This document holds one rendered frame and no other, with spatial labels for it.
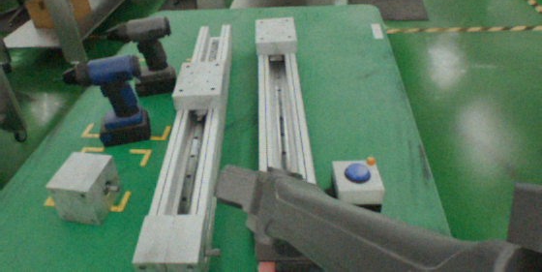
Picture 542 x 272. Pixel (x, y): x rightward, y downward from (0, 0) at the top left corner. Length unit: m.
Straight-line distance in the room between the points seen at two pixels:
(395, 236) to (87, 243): 0.68
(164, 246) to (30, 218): 0.37
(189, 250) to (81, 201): 0.26
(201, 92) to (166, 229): 0.36
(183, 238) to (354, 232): 0.43
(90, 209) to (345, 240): 0.63
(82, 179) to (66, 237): 0.12
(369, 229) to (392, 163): 0.68
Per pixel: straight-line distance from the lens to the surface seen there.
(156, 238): 0.69
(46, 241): 0.89
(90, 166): 0.86
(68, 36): 3.12
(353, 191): 0.78
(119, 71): 0.94
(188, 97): 0.94
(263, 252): 0.62
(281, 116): 0.95
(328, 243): 0.30
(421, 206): 0.87
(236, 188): 0.55
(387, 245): 0.24
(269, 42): 1.14
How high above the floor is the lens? 1.40
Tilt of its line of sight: 33 degrees down
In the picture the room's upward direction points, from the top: 8 degrees counter-clockwise
